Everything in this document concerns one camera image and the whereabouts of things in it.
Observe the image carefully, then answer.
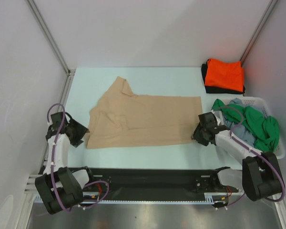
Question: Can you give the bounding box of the beige t shirt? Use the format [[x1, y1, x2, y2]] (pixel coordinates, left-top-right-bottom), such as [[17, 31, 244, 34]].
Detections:
[[86, 77, 202, 149]]

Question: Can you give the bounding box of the white plastic laundry basket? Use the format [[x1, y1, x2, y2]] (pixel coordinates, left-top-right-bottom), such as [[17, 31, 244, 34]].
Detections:
[[214, 97, 286, 161]]

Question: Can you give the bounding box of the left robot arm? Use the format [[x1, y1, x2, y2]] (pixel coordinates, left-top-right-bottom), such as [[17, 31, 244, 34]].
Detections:
[[35, 112, 96, 215]]

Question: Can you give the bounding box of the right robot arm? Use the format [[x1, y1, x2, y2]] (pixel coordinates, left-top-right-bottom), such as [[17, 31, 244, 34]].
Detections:
[[191, 112, 286, 202]]

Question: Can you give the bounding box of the light blue t shirt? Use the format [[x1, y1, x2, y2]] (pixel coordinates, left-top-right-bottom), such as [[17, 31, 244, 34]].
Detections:
[[223, 97, 257, 148]]

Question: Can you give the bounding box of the folded black t shirt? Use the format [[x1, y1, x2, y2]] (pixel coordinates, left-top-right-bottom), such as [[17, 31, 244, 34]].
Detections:
[[201, 62, 245, 94]]

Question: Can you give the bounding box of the green t shirt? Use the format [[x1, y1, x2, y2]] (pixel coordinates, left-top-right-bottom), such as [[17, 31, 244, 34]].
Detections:
[[211, 99, 281, 153]]

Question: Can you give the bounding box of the folded orange t shirt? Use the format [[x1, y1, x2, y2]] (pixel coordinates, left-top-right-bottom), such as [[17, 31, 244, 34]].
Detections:
[[204, 58, 245, 92]]

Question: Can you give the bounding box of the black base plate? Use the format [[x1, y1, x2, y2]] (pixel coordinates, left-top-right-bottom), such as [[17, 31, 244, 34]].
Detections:
[[91, 168, 238, 202]]

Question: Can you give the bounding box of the white slotted cable duct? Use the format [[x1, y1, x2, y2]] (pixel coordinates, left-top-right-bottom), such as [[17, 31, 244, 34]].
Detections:
[[34, 193, 229, 205]]

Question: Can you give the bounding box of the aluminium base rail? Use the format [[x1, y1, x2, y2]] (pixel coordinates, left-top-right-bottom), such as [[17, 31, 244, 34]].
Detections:
[[23, 175, 246, 195]]

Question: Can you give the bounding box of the left aluminium frame post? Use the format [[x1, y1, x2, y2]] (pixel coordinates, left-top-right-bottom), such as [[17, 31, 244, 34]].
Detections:
[[25, 0, 76, 77]]

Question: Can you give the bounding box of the aluminium frame post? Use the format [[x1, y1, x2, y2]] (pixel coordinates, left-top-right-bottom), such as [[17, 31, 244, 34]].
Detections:
[[240, 0, 280, 66], [25, 0, 76, 77]]

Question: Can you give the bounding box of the right aluminium frame post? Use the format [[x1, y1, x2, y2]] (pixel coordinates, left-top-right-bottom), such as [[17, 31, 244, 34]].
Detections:
[[240, 0, 280, 66]]

